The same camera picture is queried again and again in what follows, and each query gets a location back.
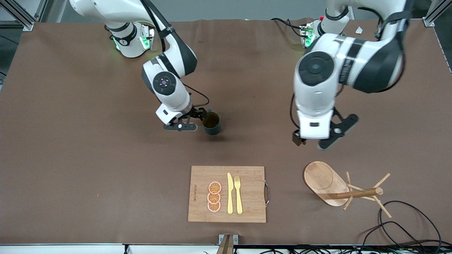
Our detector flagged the bamboo cutting board metal handle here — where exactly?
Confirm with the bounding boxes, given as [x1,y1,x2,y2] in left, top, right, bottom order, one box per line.
[188,166,270,223]

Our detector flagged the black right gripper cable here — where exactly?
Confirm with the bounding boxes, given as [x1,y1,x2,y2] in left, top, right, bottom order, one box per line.
[183,83,210,107]

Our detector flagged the yellow plastic fork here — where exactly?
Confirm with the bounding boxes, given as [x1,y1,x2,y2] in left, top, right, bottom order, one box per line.
[234,176,243,215]

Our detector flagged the dark teal ribbed cup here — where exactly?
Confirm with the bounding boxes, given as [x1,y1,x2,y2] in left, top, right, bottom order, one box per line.
[202,112,221,135]

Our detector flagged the black cable bundle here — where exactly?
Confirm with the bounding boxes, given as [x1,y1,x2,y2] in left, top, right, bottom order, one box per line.
[254,243,452,254]

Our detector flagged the black cable loop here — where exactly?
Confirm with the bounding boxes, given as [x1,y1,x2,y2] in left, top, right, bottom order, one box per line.
[360,200,442,249]

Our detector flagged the yellow plastic knife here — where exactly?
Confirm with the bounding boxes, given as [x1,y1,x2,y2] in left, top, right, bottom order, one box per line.
[227,173,234,214]

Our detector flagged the aluminium frame profile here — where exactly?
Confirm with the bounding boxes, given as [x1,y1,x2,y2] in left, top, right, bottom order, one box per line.
[422,0,452,27]
[0,0,48,31]

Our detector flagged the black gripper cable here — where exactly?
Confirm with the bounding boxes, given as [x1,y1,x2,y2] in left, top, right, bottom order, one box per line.
[290,92,298,131]
[183,83,210,107]

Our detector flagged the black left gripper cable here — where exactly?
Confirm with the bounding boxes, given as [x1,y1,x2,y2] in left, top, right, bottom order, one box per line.
[290,92,298,131]

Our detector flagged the wooden slat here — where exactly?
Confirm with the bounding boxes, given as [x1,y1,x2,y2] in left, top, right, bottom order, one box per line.
[216,234,235,254]

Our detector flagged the wooden mug tree stand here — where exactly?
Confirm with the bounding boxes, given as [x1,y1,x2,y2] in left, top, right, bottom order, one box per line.
[303,161,393,218]

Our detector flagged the metal edge bracket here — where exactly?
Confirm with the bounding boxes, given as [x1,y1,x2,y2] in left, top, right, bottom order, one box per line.
[218,234,239,246]

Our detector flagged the brown table cover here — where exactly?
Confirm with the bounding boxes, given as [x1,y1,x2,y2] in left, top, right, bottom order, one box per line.
[0,18,452,246]

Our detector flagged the black base cable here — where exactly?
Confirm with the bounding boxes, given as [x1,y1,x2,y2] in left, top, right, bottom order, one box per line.
[270,18,308,38]

